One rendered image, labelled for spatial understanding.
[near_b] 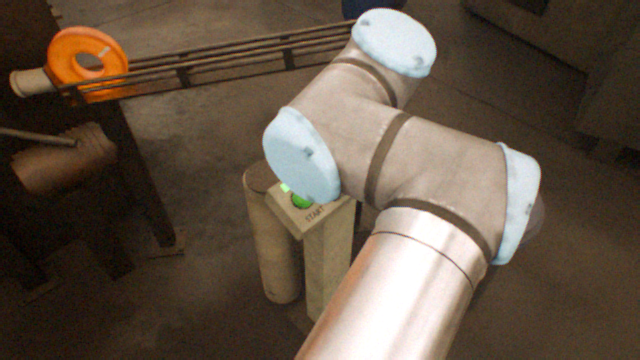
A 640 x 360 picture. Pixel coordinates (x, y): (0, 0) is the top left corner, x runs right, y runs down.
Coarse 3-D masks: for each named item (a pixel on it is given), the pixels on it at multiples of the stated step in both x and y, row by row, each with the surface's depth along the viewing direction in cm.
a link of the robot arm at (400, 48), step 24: (360, 24) 41; (384, 24) 42; (408, 24) 43; (360, 48) 41; (384, 48) 40; (408, 48) 41; (432, 48) 42; (384, 72) 40; (408, 72) 40; (408, 96) 44
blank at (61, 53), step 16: (64, 32) 87; (80, 32) 87; (96, 32) 89; (48, 48) 88; (64, 48) 88; (80, 48) 89; (96, 48) 89; (112, 48) 90; (64, 64) 91; (112, 64) 93; (64, 80) 94; (80, 80) 94
